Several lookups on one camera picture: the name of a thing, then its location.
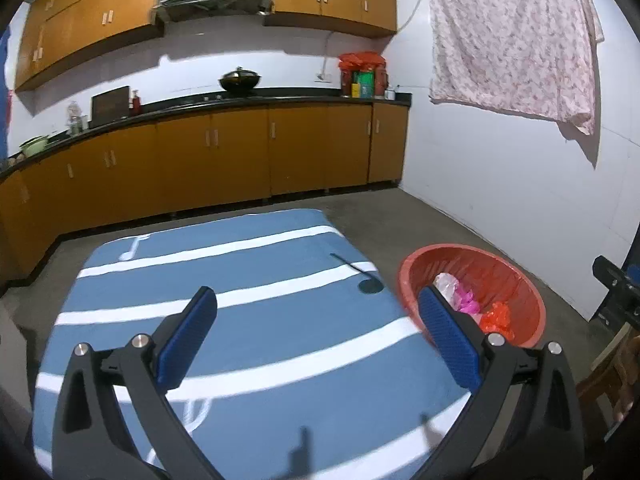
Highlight red plastic bag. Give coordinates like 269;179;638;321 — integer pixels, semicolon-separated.
480;301;515;342

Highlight magenta plastic bag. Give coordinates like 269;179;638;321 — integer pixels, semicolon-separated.
434;273;480;316

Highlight red plastic trash basket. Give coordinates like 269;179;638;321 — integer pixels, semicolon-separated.
397;244;547;348

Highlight lower wooden kitchen cabinets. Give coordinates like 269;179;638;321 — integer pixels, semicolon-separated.
1;90;412;287

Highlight blue white striped tablecloth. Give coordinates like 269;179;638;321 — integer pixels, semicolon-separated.
32;209;468;479

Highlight green pot on counter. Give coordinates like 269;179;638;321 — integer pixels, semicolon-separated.
20;136;49;158

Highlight pink floral hanging cloth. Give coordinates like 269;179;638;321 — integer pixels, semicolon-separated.
430;0;603;136

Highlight purple blue hanging cloth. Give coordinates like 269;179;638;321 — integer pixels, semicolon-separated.
0;27;11;162

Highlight glass jar on counter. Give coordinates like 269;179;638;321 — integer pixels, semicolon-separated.
66;101;89;136

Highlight red small bottle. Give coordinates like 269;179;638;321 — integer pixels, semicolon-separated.
130;90;142;116

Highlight dark cutting board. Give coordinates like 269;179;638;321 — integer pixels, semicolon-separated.
90;86;130;128

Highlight red bag with bottles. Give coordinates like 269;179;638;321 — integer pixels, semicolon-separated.
338;51;388;99

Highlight black wok with lid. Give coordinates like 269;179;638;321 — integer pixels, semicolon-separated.
219;66;260;96

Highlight upper wooden cabinets left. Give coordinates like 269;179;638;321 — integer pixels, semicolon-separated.
14;0;164;92

